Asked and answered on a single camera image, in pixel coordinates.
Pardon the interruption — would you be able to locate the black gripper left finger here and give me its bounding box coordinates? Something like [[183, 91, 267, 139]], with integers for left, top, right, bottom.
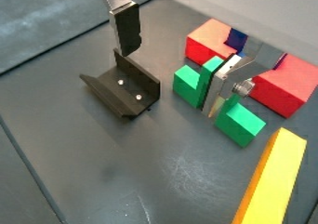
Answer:
[[103, 0, 141, 57]]

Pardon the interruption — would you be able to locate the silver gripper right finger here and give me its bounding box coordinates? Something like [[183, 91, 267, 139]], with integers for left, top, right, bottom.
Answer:
[[203, 43, 284, 118]]

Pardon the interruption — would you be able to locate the yellow rectangular block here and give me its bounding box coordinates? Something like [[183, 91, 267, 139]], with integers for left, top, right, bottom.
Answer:
[[231, 127, 307, 224]]

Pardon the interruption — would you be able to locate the red slotted board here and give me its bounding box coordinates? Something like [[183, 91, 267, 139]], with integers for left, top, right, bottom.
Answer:
[[185, 19, 318, 118]]

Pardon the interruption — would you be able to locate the blue U-shaped block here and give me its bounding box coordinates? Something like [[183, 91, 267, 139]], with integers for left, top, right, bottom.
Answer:
[[224, 29, 247, 52]]

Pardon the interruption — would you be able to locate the green arch block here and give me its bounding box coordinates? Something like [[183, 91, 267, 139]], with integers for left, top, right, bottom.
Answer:
[[172, 55, 266, 147]]

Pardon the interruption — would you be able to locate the black angled bracket holder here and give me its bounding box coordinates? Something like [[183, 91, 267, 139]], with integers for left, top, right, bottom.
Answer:
[[79, 49, 160, 119]]

